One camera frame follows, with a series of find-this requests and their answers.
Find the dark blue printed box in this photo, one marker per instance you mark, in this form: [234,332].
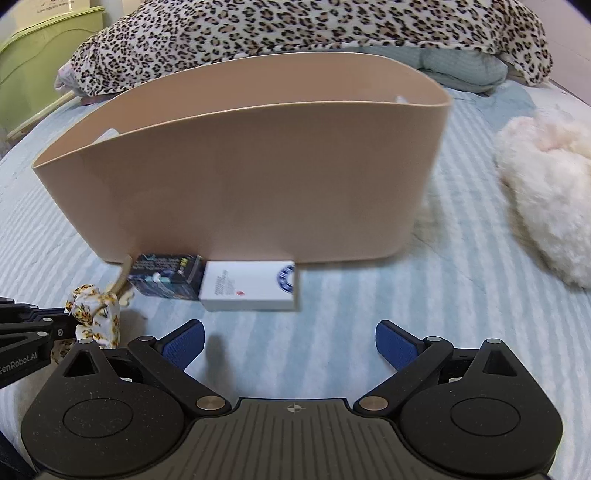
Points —
[161,277]

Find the leopard print blanket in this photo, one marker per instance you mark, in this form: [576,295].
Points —
[323,27]

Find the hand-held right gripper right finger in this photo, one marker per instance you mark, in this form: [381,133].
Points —
[395,346]

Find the light blue pillow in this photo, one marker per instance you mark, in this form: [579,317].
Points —
[457,64]

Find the white fluffy plush cloth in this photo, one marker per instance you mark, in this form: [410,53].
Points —
[549,194]

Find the green wooden furniture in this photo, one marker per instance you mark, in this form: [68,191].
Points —
[41,60]

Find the cream cardboard box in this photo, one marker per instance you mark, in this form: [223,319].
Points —
[46,10]

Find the beige wooden stick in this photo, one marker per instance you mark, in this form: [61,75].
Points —
[121,277]

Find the floral fabric scrunchie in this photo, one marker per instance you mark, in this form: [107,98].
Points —
[94,314]

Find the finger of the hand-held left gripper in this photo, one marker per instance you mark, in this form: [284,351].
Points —
[41,330]
[32,308]

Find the beige plastic storage basket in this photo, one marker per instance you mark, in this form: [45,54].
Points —
[258,184]

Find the striped light blue bed sheet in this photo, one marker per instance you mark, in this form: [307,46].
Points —
[461,286]

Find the white cardboard box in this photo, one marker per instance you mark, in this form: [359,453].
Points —
[249,286]

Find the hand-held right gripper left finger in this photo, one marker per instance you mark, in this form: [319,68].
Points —
[184,344]

